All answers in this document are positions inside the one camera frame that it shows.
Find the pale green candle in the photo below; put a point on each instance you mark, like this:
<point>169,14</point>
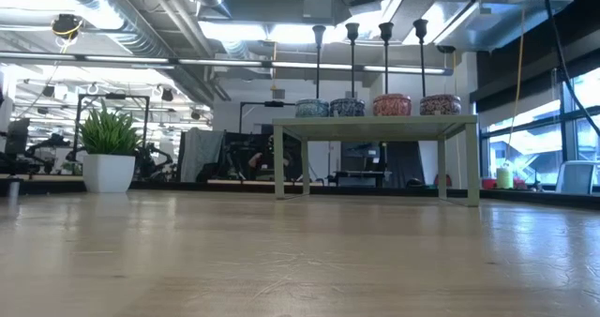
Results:
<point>505,178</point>

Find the grey metal post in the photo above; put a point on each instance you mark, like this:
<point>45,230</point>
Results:
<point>14,191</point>

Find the green perforated metal riser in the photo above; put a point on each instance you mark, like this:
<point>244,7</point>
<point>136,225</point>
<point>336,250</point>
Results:
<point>375,128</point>

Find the dark red patterned tin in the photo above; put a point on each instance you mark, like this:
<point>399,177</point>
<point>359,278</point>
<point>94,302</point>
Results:
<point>440,105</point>

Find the white office chair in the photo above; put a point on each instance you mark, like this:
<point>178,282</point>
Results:
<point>576,176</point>

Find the grey ceiling box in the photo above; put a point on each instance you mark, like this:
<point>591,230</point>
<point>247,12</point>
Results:
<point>318,5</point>

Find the green plant in white pot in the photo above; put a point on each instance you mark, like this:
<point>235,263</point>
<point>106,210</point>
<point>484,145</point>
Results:
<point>109,171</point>

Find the black candlestick holder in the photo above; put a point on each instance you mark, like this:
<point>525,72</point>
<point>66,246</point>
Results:
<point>318,73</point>
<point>422,73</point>
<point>352,73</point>
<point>386,73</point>

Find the person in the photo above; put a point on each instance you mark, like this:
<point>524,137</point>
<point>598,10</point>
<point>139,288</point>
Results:
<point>257,160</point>

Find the silver spiral air duct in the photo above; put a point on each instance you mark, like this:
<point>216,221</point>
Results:
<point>140,38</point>

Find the grey hanging cloth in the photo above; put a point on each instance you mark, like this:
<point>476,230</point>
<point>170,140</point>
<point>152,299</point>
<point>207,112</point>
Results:
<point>199,153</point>

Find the black aluminium table frame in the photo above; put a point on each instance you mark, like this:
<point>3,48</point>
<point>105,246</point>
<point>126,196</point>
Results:
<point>197,186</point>

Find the long ceiling light tube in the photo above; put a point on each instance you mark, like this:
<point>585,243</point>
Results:
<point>126,59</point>

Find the light blue patterned tin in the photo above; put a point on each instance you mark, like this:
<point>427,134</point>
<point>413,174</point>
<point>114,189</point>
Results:
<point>312,108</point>

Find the grey wall speaker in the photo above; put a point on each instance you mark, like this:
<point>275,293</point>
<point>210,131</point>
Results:
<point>278,94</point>

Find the red container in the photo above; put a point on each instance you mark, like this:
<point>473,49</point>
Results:
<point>489,184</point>

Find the pink patterned tin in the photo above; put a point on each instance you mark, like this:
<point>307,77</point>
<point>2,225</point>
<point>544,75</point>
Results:
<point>392,105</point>

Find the black rig frame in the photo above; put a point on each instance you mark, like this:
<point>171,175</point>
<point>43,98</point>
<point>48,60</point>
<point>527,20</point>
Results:
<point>112,96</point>

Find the black camera stand frame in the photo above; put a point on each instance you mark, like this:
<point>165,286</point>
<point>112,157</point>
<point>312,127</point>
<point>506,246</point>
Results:
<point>274,104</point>

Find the dark blue patterned tin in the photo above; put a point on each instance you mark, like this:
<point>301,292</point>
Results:
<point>347,107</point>

